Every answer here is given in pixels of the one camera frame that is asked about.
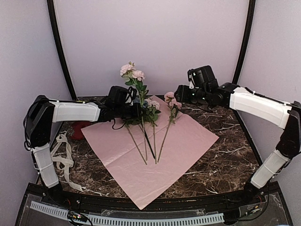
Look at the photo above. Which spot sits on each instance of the green fake leaf stem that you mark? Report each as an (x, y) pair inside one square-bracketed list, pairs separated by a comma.
[(135, 78)]

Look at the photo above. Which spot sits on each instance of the purple and pink wrapping paper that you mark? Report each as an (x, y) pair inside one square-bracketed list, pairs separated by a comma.
[(186, 142)]

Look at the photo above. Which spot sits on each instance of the blue fake flower stem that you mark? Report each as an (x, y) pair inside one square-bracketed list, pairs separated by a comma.
[(136, 100)]

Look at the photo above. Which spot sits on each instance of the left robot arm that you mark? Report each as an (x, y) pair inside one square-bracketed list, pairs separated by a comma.
[(45, 112)]

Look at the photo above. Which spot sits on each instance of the white printed ribbon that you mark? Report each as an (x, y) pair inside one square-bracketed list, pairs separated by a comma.
[(65, 162)]

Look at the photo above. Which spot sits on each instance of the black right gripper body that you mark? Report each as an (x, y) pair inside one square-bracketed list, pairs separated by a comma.
[(186, 97)]

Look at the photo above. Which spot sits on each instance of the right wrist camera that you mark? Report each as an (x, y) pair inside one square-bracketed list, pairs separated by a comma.
[(197, 77)]

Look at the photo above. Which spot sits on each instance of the white fake flower stem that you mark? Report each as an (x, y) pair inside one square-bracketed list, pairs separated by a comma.
[(127, 125)]

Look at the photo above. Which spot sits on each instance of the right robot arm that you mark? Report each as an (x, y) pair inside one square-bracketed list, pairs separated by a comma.
[(283, 118)]

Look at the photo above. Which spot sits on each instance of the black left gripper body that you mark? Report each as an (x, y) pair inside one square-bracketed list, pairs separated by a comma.
[(131, 115)]

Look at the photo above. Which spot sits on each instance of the grey cable duct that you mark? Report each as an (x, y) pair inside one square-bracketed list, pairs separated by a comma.
[(127, 218)]

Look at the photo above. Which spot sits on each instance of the pink fake flower stem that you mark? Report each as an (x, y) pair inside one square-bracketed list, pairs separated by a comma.
[(174, 107), (152, 110)]

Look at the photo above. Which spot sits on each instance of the black front rail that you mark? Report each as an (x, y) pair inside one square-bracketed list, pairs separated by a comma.
[(170, 200)]

